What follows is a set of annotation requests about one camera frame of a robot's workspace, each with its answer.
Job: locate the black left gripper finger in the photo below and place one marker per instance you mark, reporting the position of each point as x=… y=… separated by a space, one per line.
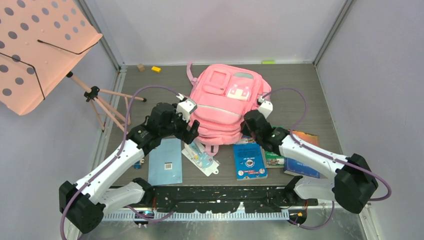
x=194 y=127
x=190 y=134

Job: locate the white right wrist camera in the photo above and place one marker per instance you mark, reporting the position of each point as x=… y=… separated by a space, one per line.
x=265 y=107

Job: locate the blue paperback book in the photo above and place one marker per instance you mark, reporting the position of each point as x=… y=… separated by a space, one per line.
x=249 y=160

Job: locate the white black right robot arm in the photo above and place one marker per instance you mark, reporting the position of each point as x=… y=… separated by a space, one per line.
x=348 y=180

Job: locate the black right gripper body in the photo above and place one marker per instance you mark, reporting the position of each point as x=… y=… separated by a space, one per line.
x=245 y=130

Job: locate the packaged blue correction tape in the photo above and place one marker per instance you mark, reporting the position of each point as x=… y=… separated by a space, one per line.
x=196 y=153

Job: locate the small yellow block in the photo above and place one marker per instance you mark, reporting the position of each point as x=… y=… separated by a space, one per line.
x=156 y=69

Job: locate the light blue notebook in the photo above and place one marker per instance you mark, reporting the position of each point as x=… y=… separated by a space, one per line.
x=165 y=163

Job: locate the dark blue orange book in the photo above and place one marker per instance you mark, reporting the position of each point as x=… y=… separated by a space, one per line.
x=296 y=168

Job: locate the pink perforated music stand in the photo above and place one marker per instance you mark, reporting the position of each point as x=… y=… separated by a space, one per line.
x=41 y=41

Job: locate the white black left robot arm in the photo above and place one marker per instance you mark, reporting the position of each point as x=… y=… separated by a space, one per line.
x=85 y=202

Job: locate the pink student backpack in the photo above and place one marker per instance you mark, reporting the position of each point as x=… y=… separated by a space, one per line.
x=223 y=95

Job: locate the green sticky note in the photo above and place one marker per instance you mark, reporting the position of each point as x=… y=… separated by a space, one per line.
x=268 y=62

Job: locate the small wooden cube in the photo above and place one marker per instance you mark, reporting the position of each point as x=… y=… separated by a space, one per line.
x=141 y=67

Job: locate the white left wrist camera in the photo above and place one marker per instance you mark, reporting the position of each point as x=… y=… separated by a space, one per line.
x=185 y=107

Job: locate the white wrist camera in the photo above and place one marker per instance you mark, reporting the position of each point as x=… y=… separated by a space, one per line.
x=185 y=107
x=265 y=107

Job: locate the white slotted cable duct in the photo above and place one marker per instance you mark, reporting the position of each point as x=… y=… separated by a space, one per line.
x=238 y=215

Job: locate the green paperback book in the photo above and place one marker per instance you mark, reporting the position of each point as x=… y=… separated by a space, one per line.
x=272 y=160

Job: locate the yellow blue toy car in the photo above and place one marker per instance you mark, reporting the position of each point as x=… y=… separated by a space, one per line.
x=138 y=165

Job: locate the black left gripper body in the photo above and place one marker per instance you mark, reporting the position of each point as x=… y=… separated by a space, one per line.
x=178 y=127

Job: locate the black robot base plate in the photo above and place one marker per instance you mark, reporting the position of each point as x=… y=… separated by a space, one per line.
x=222 y=199

